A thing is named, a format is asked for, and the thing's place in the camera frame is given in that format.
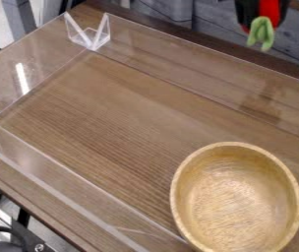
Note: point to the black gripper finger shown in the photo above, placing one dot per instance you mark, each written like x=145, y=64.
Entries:
x=284, y=7
x=248, y=11

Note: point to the red plush strawberry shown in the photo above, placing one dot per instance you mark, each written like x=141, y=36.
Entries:
x=262, y=32

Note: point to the clear acrylic tray walls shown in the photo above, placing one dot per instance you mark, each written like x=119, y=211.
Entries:
x=107, y=103

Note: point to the wooden bowl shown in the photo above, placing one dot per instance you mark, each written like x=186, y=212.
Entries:
x=236, y=199

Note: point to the grey post top left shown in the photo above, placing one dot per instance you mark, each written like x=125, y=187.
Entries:
x=20, y=17

